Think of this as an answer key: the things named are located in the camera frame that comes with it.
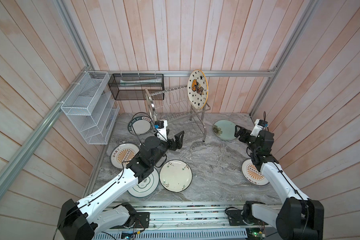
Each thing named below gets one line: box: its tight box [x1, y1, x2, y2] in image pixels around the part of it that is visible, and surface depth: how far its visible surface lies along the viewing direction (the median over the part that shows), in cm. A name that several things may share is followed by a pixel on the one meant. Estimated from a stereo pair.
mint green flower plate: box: [213, 119, 237, 141], surface depth 113 cm
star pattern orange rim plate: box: [187, 69, 209, 110], surface depth 86 cm
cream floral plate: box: [159, 159, 193, 193], surface depth 89 cm
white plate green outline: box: [127, 167, 160, 198], surface depth 85 cm
